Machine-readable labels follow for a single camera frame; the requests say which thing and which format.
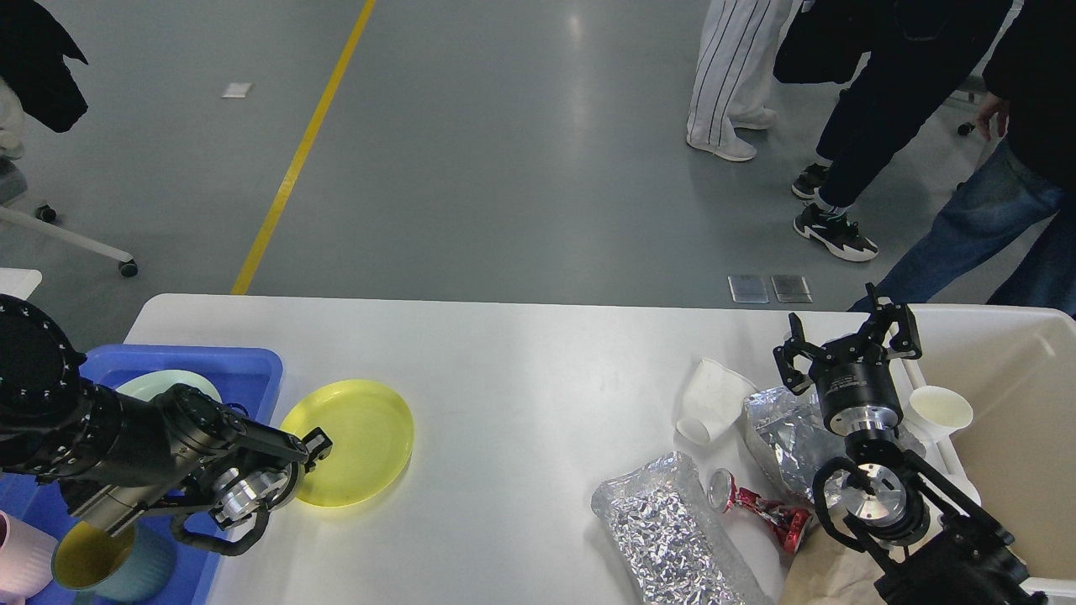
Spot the dark teal cup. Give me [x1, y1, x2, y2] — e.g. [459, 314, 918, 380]
[49, 522, 176, 604]

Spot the pink cup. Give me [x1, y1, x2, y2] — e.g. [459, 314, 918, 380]
[1, 512, 58, 604]

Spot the silver foil bag rear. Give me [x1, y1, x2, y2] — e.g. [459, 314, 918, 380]
[740, 386, 926, 505]

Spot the silver foil bag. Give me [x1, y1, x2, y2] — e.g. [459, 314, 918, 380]
[740, 386, 926, 505]
[591, 451, 773, 604]

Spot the floor socket plate right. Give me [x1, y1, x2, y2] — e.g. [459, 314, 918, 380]
[770, 275, 815, 305]

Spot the blue plastic tray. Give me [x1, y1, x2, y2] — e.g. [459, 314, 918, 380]
[1, 344, 283, 604]

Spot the crushed red soda can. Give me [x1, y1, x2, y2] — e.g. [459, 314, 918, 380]
[709, 468, 815, 555]

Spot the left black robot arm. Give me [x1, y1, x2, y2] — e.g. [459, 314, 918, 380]
[1, 295, 332, 555]

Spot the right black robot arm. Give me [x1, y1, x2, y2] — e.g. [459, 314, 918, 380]
[773, 283, 1049, 604]

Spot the floor socket plate left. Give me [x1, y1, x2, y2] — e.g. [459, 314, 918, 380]
[727, 275, 770, 305]

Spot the office chair left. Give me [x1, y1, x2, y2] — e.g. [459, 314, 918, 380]
[1, 157, 139, 278]

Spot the person with black sneakers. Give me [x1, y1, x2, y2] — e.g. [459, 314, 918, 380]
[792, 1, 1011, 263]

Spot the person at right edge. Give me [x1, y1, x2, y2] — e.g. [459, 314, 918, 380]
[876, 1, 1075, 314]

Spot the floor socket plate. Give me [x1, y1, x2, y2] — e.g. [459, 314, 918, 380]
[770, 275, 815, 305]
[727, 275, 770, 305]

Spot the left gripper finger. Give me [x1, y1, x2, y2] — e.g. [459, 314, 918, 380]
[301, 428, 332, 465]
[265, 464, 306, 513]

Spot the white side table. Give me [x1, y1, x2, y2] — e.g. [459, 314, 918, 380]
[0, 267, 43, 300]

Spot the beige plastic bin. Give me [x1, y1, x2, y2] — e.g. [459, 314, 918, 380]
[912, 305, 1075, 604]

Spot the white paper cup lying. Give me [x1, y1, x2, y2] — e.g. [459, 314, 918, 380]
[675, 358, 758, 445]

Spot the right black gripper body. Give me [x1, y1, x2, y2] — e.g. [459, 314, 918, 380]
[810, 338, 903, 437]

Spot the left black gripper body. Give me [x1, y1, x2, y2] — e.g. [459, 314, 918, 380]
[210, 441, 308, 531]

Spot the white office chair right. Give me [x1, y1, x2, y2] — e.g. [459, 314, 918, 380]
[946, 74, 987, 137]

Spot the yellow plastic plate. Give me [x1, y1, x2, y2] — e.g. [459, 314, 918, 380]
[281, 379, 415, 507]

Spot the silver foil bag front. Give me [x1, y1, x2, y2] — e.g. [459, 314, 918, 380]
[591, 451, 773, 604]

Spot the white paper cup upright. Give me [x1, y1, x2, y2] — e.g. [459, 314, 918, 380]
[903, 386, 973, 445]

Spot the black jacket left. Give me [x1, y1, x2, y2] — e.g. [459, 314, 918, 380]
[1, 1, 88, 133]

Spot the pale green plate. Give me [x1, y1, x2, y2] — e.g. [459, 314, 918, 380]
[115, 369, 223, 402]

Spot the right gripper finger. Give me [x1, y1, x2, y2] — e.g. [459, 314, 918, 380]
[773, 313, 831, 396]
[844, 282, 923, 364]

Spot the person in white trousers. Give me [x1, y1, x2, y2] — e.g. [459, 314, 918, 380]
[685, 1, 793, 161]

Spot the brown paper bag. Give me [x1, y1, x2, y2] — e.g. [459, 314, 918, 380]
[778, 527, 883, 604]

